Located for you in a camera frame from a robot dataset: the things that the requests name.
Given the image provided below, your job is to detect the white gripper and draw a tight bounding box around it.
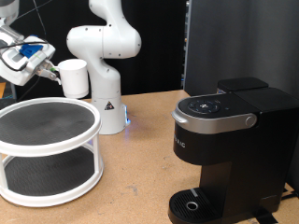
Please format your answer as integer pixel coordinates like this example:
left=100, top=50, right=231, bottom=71
left=0, top=35, right=60, bottom=87

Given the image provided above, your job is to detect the grey metal frame post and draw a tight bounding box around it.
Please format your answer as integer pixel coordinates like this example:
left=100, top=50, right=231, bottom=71
left=8, top=83, right=17, bottom=100

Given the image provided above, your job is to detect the black power cord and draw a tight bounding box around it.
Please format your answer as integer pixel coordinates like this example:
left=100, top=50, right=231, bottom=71
left=279, top=186, right=299, bottom=201

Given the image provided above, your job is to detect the black Keurig coffee machine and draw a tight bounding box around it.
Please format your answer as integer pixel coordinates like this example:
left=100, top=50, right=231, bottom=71
left=167, top=77, right=299, bottom=224

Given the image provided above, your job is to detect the thin black hanging cable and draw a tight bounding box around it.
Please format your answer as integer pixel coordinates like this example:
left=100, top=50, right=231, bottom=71
left=16, top=0, right=48, bottom=101

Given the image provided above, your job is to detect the blue cable clip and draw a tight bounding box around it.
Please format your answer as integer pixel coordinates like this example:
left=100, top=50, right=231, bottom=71
left=20, top=43, right=44, bottom=59

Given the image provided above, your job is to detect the white mug with green mark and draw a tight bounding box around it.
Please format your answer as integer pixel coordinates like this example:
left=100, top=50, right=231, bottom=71
left=50, top=58, right=90, bottom=100

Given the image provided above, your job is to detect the white two tier turntable rack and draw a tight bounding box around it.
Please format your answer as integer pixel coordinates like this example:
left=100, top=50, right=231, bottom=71
left=0, top=96, right=105, bottom=208

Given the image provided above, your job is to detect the black camera cable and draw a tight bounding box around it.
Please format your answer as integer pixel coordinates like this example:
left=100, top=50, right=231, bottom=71
left=0, top=0, right=54, bottom=73

